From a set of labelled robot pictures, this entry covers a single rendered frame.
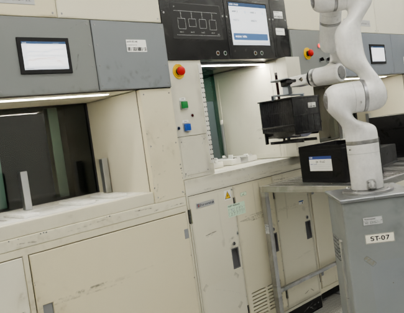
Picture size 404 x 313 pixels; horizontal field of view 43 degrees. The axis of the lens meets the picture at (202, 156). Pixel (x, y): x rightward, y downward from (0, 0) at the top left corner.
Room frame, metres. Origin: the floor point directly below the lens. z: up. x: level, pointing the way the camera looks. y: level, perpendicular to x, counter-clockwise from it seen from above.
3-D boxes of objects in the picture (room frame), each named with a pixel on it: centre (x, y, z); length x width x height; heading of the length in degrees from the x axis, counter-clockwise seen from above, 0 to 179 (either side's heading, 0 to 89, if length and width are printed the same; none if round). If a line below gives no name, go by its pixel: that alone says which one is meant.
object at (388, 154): (2.82, -0.87, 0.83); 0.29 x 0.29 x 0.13; 49
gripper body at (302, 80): (2.48, -0.53, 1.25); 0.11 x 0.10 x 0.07; 41
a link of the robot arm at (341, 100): (1.97, -0.58, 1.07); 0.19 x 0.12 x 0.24; 89
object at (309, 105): (2.56, -0.46, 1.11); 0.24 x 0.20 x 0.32; 131
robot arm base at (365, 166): (1.97, -0.62, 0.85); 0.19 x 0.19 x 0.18
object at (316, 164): (2.46, -0.65, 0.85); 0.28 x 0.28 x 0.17; 34
